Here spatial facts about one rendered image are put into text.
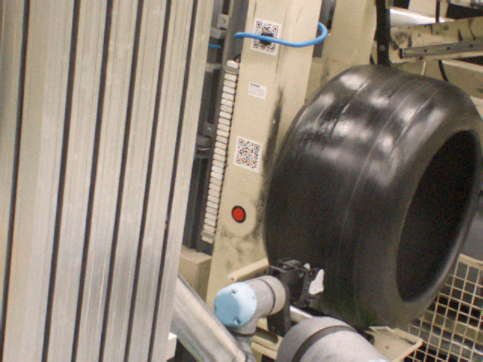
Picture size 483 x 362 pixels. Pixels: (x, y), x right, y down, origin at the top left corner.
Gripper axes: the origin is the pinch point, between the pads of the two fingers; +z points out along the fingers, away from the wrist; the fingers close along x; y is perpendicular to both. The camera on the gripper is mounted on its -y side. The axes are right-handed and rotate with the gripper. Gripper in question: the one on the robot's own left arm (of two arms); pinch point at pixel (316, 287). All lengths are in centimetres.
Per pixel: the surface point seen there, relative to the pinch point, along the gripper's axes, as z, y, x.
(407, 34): 53, 55, 17
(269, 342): 12.6, -21.3, 14.6
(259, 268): 20.3, -7.8, 25.9
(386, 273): 4.4, 7.4, -12.7
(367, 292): 2.9, 2.3, -10.2
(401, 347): 40.1, -19.7, -7.0
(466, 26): 52, 60, 2
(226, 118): 18, 26, 43
